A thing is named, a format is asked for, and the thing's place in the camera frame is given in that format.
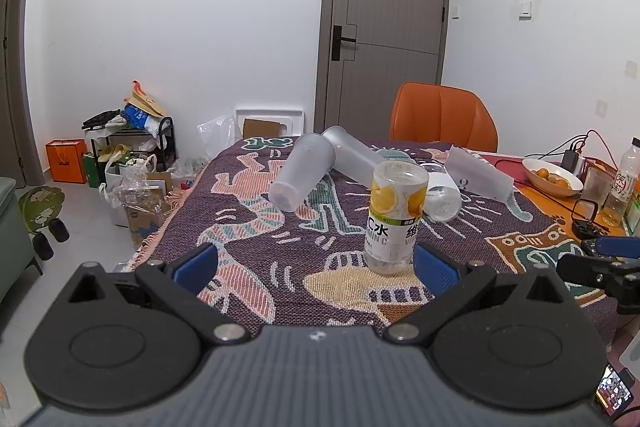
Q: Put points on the white bowl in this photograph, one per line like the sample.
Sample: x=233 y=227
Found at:
x=552 y=188

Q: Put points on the green carton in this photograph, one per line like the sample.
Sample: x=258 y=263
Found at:
x=635 y=207

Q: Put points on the clear plastic bag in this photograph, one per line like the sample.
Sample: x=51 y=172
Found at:
x=217 y=134

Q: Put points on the black shoe rack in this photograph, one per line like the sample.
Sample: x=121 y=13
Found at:
x=165 y=142

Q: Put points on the white shopping bag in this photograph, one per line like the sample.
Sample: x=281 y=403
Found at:
x=125 y=172

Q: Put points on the black power adapter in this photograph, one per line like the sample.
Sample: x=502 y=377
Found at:
x=570 y=160

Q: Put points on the brown cardboard piece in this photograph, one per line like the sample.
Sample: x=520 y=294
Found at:
x=260 y=128

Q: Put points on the printed blanket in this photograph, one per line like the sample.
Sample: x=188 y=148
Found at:
x=280 y=247

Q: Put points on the dark door frame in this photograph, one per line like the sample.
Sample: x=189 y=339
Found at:
x=15 y=57

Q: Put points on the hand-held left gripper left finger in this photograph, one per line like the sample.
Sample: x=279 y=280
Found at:
x=194 y=265

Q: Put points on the white wall box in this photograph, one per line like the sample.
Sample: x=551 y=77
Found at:
x=525 y=8

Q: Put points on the tea bottle white cap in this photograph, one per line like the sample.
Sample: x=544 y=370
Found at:
x=620 y=187

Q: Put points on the white frosted plastic cup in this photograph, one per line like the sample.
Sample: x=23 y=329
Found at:
x=480 y=177

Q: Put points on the blue white plastic bag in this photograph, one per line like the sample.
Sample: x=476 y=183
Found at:
x=140 y=118

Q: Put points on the brown paper bag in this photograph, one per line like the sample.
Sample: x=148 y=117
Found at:
x=147 y=103

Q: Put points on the red basket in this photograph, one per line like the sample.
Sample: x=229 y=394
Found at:
x=605 y=166

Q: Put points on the lemon drink bottle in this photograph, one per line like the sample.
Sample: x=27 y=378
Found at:
x=395 y=217

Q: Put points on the orange shopping bag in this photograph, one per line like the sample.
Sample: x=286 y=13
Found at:
x=65 y=162

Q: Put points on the clear plastic bottle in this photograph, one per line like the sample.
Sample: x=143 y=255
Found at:
x=443 y=203

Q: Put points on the cardboard box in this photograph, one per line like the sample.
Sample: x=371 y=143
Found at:
x=145 y=219

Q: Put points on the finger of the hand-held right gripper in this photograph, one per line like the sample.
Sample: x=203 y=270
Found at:
x=617 y=246
x=582 y=268

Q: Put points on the green plush toy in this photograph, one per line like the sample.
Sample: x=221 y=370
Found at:
x=42 y=207

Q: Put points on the tall frosted plastic cup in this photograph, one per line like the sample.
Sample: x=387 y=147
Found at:
x=356 y=158

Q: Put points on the orange chair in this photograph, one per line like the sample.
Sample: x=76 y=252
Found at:
x=440 y=114

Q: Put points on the white foam tray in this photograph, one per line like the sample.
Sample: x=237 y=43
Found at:
x=295 y=119

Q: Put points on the clear drinking glass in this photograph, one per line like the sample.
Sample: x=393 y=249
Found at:
x=595 y=187

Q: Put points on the green sofa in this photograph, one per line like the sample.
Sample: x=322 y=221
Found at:
x=12 y=237

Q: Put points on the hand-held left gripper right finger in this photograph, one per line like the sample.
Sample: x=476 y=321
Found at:
x=436 y=272

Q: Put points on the grey door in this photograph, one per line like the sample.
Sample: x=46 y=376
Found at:
x=390 y=7

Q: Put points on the white wall outlet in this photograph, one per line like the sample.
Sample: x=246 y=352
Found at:
x=631 y=69
x=601 y=109

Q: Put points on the yellow slippers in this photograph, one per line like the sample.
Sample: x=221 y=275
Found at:
x=114 y=153

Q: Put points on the smartphone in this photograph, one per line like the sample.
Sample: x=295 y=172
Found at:
x=614 y=392

